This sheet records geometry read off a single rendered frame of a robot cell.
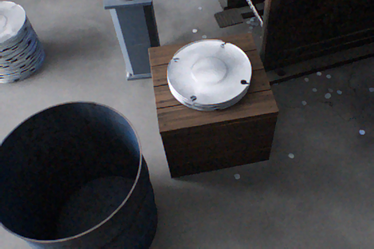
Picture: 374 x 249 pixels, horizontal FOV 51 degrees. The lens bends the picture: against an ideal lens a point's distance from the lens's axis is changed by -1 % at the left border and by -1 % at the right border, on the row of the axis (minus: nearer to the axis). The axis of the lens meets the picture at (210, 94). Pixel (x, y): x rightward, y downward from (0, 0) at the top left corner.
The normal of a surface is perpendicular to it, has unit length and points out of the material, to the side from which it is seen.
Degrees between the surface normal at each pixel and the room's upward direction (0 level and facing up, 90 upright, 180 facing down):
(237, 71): 0
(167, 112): 0
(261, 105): 0
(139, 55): 90
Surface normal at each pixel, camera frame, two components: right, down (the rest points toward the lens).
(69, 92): -0.03, -0.59
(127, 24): 0.12, 0.80
